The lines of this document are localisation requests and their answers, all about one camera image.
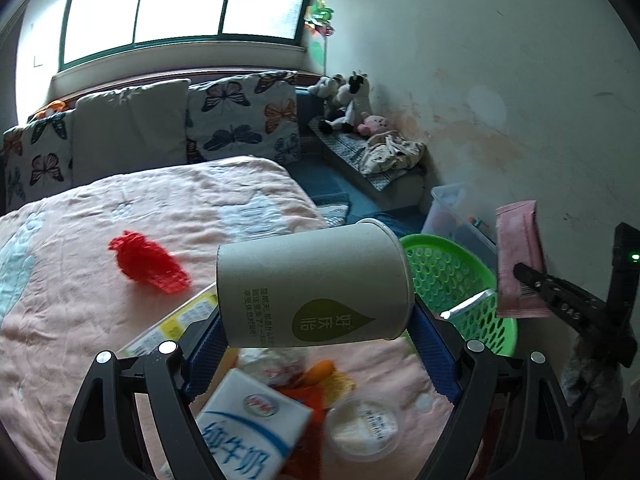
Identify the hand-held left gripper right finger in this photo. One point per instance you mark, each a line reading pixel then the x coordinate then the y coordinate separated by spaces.
pixel 434 355

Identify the pink packet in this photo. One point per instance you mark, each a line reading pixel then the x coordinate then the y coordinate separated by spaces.
pixel 517 250

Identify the silver tube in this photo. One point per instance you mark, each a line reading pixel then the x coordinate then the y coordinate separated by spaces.
pixel 470 305

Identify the green plastic basket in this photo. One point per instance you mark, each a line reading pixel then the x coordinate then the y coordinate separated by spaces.
pixel 450 270

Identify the grey white plush dog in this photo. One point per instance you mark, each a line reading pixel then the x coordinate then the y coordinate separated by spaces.
pixel 325 85

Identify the striped grey mat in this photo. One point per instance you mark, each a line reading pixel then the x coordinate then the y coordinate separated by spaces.
pixel 332 210

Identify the yellow packet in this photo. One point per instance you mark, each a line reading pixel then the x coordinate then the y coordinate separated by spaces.
pixel 170 324

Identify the pink plush pig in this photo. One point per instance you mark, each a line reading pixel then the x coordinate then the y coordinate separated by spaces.
pixel 374 125

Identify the colourful pinwheel toy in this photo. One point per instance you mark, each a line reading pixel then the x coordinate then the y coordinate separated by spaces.
pixel 318 17

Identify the crumpled patterned cloth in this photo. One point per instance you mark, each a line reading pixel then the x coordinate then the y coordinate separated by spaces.
pixel 395 152

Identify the green framed window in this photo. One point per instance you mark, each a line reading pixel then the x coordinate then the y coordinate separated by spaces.
pixel 175 5

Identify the black white plush cow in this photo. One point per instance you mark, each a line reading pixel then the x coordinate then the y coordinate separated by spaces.
pixel 352 97

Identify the small butterfly print pillow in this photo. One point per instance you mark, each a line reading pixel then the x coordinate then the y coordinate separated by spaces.
pixel 40 160

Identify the white pillow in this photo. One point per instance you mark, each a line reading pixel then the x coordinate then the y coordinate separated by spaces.
pixel 130 130

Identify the red orange snack wrapper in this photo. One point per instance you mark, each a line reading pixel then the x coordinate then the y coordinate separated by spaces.
pixel 320 382

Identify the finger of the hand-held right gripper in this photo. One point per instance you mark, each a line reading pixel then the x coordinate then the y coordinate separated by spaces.
pixel 565 300

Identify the blue rug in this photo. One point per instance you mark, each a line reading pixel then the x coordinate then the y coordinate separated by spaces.
pixel 320 180

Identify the clear plastic storage box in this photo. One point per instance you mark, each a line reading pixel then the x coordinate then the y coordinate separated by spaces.
pixel 452 215

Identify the grey cloth bundle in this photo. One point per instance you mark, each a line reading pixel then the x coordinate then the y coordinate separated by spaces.
pixel 592 390

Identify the large butterfly print pillow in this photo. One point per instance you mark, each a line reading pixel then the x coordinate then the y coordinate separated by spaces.
pixel 240 120

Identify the round clear plastic container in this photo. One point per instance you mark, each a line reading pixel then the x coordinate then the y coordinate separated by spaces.
pixel 361 430

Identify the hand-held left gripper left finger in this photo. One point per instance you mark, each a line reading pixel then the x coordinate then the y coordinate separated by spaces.
pixel 210 352

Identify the grey paper cup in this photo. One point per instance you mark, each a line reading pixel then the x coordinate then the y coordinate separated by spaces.
pixel 310 280

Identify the white blue milk carton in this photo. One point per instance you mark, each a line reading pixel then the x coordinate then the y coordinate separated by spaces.
pixel 245 427

